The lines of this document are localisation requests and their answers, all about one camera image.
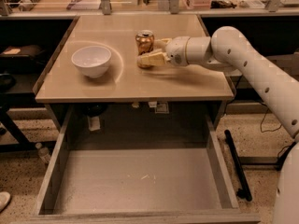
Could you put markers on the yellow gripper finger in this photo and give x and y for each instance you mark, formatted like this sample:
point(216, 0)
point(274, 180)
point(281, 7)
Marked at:
point(154, 58)
point(161, 43)

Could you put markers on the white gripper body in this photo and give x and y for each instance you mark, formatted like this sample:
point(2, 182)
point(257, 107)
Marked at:
point(176, 50)

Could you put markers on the orange soda can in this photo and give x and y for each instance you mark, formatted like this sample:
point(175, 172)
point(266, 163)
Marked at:
point(144, 40)

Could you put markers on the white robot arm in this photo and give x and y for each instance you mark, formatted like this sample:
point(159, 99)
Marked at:
point(228, 49)

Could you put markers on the open grey top drawer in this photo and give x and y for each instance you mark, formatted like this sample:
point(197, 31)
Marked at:
point(139, 168)

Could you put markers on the white ceramic bowl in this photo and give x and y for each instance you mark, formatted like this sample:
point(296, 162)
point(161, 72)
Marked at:
point(92, 61)

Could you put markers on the clear plastic water bottle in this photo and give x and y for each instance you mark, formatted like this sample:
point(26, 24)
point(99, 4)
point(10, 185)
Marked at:
point(43, 153)

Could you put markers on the black floor bar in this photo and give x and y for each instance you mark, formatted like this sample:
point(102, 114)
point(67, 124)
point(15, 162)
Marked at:
point(244, 191)

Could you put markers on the white shoe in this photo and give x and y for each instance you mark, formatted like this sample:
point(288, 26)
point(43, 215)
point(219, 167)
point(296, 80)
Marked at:
point(4, 200)

